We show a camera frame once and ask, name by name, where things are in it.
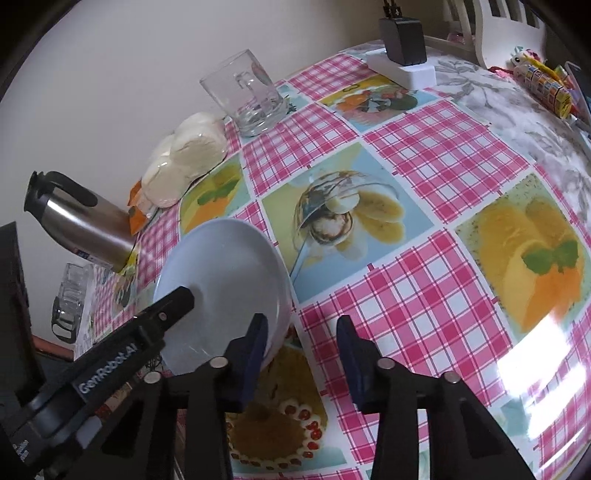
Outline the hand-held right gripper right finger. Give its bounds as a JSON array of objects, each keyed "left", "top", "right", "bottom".
[{"left": 335, "top": 315, "right": 539, "bottom": 480}]

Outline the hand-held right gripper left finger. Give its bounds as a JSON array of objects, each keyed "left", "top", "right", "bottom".
[{"left": 83, "top": 313, "right": 270, "bottom": 480}]

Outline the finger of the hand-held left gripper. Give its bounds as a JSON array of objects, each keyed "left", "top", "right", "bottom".
[{"left": 134, "top": 286, "right": 195, "bottom": 344}]

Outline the pale blue round bowl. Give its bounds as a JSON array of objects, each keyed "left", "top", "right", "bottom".
[{"left": 152, "top": 218, "right": 294, "bottom": 377}]

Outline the glass coffee pot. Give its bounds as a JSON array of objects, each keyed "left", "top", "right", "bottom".
[{"left": 51, "top": 277, "right": 93, "bottom": 343}]

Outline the orange snack packet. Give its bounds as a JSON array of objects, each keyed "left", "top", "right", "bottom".
[{"left": 127, "top": 180, "right": 158, "bottom": 236}]

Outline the clear glass tumbler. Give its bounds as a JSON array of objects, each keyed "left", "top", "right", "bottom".
[{"left": 60, "top": 262, "right": 95, "bottom": 296}]

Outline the dark cabinet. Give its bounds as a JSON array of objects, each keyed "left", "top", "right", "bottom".
[{"left": 0, "top": 222, "right": 34, "bottom": 402}]

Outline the stainless steel thermos jug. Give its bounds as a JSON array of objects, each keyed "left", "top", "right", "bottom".
[{"left": 24, "top": 171, "right": 137, "bottom": 271}]

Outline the bag of steamed buns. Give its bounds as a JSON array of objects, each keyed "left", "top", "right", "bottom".
[{"left": 140, "top": 112, "right": 228, "bottom": 208}]

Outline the clear glass mug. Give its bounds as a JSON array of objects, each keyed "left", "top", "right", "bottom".
[{"left": 199, "top": 49, "right": 288, "bottom": 138}]

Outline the black charger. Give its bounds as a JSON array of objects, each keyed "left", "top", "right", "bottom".
[{"left": 379, "top": 17, "right": 428, "bottom": 66}]

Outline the colourful candy roll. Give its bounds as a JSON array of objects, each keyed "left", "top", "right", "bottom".
[{"left": 510, "top": 46, "right": 583, "bottom": 118}]

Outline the white chair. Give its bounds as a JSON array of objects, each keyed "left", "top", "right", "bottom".
[{"left": 443, "top": 0, "right": 550, "bottom": 68}]

